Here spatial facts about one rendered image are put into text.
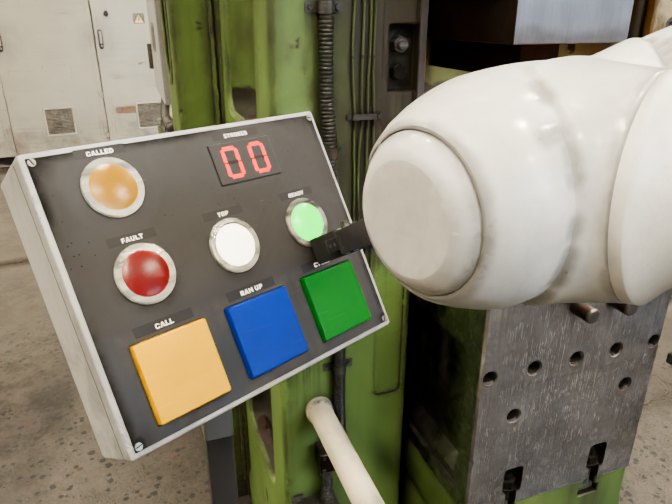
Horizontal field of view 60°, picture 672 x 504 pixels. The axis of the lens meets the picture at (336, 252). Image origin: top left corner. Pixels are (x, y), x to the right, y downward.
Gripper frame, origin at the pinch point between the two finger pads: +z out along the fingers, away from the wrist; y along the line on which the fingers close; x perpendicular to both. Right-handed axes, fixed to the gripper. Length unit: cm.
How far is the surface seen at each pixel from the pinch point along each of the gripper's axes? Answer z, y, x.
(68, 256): 3.6, -25.9, 6.9
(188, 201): 3.7, -13.3, 9.1
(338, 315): 2.9, -1.1, -7.6
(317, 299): 2.9, -3.0, -5.0
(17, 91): 473, 125, 226
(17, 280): 290, 33, 44
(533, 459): 18, 42, -49
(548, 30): -11.7, 40.3, 17.7
